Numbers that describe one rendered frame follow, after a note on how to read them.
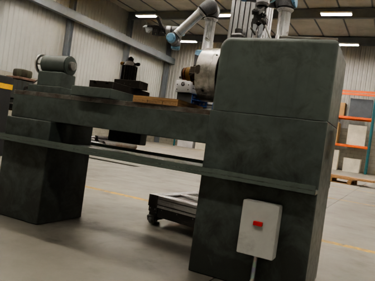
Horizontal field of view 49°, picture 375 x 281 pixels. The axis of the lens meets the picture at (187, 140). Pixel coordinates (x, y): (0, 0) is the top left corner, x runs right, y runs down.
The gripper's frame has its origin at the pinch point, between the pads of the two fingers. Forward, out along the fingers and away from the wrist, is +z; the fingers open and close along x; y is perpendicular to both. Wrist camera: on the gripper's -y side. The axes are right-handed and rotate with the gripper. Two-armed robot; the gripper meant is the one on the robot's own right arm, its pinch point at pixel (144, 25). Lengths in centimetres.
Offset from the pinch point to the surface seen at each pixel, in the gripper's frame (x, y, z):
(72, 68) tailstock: -76, 42, 20
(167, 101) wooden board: -112, 55, -61
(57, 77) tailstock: -83, 49, 28
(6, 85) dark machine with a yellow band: 218, 77, 303
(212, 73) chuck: -113, 37, -85
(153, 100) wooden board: -111, 55, -52
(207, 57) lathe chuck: -108, 28, -81
